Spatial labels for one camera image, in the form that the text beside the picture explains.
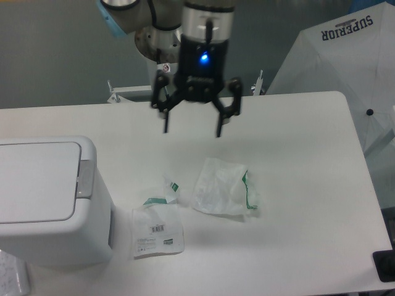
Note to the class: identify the crumpled clear plastic bag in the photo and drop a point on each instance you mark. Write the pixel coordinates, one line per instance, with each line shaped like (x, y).
(224, 188)

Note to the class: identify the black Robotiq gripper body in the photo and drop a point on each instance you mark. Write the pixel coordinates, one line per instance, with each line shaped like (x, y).
(199, 77)

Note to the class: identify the white push-top trash can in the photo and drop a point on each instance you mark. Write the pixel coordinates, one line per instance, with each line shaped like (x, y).
(55, 207)

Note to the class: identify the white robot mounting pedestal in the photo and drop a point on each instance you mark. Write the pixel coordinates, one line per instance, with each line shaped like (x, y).
(144, 92)

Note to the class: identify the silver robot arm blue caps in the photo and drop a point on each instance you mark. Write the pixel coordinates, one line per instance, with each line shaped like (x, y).
(158, 27)

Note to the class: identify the flat plastic bag with barcode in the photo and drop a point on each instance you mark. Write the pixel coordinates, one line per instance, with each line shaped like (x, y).
(156, 227)

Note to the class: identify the white textured object bottom left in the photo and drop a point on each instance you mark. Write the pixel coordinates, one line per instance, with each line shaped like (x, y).
(14, 275)

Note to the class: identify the white umbrella with lettering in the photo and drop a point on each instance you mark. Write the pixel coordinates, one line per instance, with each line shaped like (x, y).
(354, 55)

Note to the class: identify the black device at table edge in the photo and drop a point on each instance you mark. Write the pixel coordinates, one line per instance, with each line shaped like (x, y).
(384, 263)

